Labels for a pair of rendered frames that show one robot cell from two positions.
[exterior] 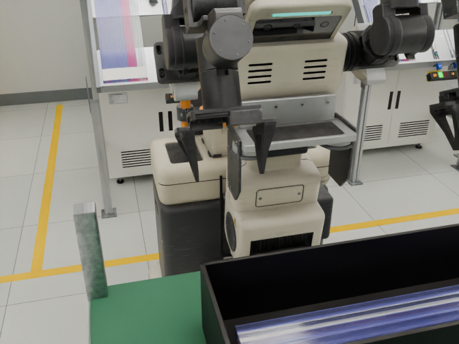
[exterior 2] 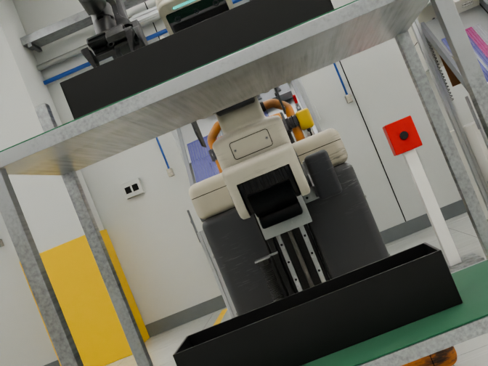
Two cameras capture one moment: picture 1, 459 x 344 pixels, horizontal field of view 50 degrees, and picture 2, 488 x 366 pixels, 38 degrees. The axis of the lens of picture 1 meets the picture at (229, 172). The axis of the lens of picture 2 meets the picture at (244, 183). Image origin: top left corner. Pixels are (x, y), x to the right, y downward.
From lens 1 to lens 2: 142 cm
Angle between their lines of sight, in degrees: 34
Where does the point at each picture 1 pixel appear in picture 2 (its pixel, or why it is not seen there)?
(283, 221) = (256, 160)
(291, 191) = (258, 137)
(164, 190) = (196, 202)
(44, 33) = (193, 239)
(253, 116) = (118, 30)
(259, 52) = not seen: hidden behind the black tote
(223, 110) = (102, 33)
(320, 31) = (218, 9)
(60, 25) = not seen: hidden behind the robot
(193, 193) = (221, 199)
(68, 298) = not seen: outside the picture
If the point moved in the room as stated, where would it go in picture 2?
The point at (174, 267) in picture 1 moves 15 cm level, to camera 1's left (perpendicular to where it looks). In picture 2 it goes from (232, 279) to (192, 293)
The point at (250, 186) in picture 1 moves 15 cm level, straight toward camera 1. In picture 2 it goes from (221, 141) to (201, 145)
